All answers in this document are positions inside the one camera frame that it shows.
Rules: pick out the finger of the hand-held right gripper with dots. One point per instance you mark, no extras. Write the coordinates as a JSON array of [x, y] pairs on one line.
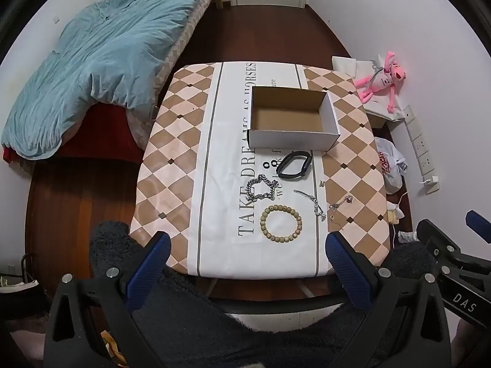
[[456, 272], [479, 226]]

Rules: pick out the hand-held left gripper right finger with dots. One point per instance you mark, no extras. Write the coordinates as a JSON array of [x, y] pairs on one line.
[[343, 260]]

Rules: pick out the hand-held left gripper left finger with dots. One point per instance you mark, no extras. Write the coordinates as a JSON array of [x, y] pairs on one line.
[[153, 260]]

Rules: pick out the black wrist band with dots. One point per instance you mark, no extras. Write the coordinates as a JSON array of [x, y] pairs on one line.
[[285, 172]]

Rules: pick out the cardboard box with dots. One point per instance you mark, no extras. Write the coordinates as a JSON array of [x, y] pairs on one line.
[[291, 122]]

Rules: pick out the white charger plug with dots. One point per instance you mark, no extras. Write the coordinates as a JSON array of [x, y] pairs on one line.
[[431, 184]]

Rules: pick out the grey fleece pants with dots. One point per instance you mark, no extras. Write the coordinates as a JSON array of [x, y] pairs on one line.
[[191, 314]]

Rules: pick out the checkered printed tablecloth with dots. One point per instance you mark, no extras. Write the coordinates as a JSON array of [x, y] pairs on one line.
[[222, 199]]

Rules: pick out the white plastic bag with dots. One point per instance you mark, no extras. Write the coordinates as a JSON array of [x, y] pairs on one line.
[[389, 165]]

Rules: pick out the white shoe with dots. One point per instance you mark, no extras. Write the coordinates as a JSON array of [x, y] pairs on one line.
[[19, 286]]

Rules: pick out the dark red bed base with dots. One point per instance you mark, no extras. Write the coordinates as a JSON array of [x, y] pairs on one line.
[[99, 130]]

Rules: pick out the pink plush toy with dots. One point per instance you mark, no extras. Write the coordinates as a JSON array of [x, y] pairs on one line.
[[379, 78]]

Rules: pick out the light blue blanket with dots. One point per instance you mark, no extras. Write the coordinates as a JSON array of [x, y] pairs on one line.
[[103, 57]]

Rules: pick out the white wall socket strip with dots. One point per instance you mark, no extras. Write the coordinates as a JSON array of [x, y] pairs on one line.
[[420, 142]]

